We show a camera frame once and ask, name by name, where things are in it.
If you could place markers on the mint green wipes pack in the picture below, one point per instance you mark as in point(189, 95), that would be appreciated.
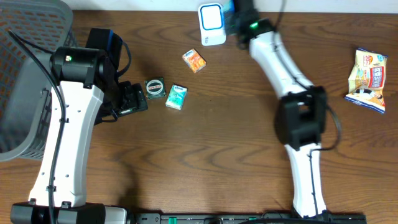
point(228, 14)

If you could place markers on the white barcode scanner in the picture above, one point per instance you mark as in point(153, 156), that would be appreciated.
point(211, 19)

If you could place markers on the yellow snack chip bag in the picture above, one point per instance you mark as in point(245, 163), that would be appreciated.
point(367, 80)

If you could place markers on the dark green round-label box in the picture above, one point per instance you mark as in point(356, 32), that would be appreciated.
point(155, 88)

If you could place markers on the grey plastic mesh basket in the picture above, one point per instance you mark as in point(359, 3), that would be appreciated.
point(26, 101)

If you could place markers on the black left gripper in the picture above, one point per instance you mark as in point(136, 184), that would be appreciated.
point(134, 103)

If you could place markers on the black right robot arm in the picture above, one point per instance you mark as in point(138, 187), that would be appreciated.
point(301, 112)

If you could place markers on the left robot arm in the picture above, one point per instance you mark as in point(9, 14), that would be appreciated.
point(86, 90)

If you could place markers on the teal tissue pack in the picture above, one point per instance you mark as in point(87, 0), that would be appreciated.
point(176, 97)

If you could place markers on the orange tissue pack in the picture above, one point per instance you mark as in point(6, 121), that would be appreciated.
point(194, 60)

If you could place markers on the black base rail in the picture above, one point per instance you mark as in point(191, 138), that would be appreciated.
point(265, 218)

